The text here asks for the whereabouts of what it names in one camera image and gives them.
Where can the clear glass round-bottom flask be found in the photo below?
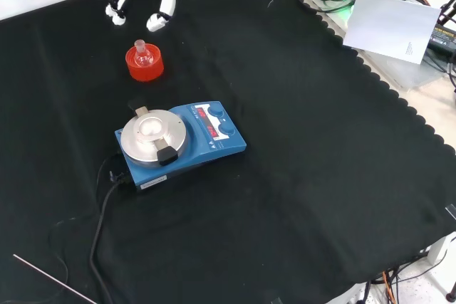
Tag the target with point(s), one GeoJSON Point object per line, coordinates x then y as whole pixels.
{"type": "Point", "coordinates": [143, 58]}

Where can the blue heater with steel plate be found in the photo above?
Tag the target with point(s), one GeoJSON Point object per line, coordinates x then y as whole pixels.
{"type": "Point", "coordinates": [199, 154]}

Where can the black cloth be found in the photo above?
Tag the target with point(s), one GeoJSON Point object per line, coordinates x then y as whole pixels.
{"type": "Point", "coordinates": [285, 140]}

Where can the pale board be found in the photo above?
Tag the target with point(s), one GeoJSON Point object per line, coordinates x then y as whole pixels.
{"type": "Point", "coordinates": [392, 26]}

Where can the black power adapter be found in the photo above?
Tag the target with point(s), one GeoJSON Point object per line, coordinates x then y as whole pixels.
{"type": "Point", "coordinates": [443, 38]}

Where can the thin metal rod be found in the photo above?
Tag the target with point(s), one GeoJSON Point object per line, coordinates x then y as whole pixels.
{"type": "Point", "coordinates": [53, 278]}

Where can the white table leg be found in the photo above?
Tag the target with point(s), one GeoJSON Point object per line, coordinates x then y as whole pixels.
{"type": "Point", "coordinates": [440, 250]}

